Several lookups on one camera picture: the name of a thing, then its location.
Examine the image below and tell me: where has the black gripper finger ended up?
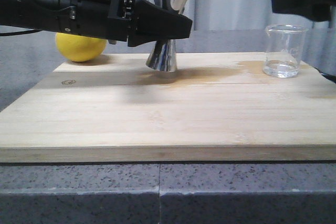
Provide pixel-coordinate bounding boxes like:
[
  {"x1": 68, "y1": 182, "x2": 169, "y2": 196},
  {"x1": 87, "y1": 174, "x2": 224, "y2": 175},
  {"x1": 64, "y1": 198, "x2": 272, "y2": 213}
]
[{"x1": 128, "y1": 0, "x2": 192, "y2": 47}]

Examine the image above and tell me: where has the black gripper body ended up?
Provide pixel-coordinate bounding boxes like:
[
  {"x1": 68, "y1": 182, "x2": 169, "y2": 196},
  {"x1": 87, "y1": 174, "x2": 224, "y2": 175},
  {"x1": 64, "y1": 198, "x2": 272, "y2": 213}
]
[{"x1": 62, "y1": 0, "x2": 129, "y2": 41}]

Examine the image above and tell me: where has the glass beaker with liquid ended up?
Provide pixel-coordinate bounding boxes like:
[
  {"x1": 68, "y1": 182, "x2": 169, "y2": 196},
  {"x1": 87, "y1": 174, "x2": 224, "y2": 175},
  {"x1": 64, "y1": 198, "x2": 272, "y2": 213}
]
[{"x1": 262, "y1": 24, "x2": 308, "y2": 78}]

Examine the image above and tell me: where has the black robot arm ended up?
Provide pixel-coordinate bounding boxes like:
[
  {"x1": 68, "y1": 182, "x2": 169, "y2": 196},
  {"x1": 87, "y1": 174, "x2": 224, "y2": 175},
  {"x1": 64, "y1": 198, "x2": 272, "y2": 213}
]
[{"x1": 1, "y1": 0, "x2": 192, "y2": 47}]

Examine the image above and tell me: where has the yellow lemon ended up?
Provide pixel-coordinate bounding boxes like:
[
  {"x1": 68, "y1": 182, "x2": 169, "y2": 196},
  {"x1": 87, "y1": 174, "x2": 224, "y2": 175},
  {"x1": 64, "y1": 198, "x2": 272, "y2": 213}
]
[{"x1": 55, "y1": 33, "x2": 107, "y2": 62}]

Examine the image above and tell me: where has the grey curtain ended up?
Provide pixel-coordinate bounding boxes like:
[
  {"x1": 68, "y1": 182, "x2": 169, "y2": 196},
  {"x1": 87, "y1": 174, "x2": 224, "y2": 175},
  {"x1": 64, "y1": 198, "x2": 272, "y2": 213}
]
[{"x1": 0, "y1": 0, "x2": 336, "y2": 33}]

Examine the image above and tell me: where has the wooden cutting board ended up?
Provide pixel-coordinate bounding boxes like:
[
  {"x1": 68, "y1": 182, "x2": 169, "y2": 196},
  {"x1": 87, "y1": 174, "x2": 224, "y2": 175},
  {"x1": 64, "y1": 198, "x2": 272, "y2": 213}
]
[{"x1": 1, "y1": 52, "x2": 335, "y2": 163}]

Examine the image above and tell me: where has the black cable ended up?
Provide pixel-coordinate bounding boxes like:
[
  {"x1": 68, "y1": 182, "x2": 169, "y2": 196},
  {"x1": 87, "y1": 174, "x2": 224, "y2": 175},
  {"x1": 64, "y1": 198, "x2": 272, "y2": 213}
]
[{"x1": 0, "y1": 28, "x2": 43, "y2": 37}]

